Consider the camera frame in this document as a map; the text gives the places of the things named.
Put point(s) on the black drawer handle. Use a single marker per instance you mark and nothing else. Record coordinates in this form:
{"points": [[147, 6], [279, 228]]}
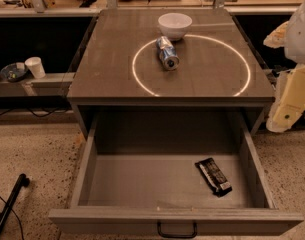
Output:
{"points": [[177, 231]]}

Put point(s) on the grey cabinet with counter top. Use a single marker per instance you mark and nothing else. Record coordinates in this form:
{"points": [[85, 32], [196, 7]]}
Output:
{"points": [[120, 65]]}

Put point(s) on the white bowl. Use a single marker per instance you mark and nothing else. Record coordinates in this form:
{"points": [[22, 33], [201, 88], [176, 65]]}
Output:
{"points": [[174, 25]]}

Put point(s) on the black rxbar chocolate bar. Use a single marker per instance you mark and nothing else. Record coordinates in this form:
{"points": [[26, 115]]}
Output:
{"points": [[214, 177]]}

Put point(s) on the dark round dish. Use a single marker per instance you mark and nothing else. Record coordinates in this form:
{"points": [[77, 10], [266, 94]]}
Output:
{"points": [[14, 72]]}

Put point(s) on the low grey side shelf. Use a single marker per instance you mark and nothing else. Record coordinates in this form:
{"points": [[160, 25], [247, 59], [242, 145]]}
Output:
{"points": [[53, 84]]}

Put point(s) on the white paper cup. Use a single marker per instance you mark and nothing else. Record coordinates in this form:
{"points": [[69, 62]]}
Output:
{"points": [[34, 64]]}

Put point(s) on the black pole on floor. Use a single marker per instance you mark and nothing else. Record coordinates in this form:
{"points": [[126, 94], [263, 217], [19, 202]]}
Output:
{"points": [[22, 181]]}

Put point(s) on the crushed blue silver can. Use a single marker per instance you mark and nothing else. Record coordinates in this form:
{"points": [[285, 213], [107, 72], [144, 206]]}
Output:
{"points": [[167, 53]]}

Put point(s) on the open grey top drawer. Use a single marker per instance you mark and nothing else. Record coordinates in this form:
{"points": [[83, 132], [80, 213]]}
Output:
{"points": [[138, 169]]}

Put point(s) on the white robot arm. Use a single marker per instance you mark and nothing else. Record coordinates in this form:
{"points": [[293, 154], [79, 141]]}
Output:
{"points": [[289, 102]]}

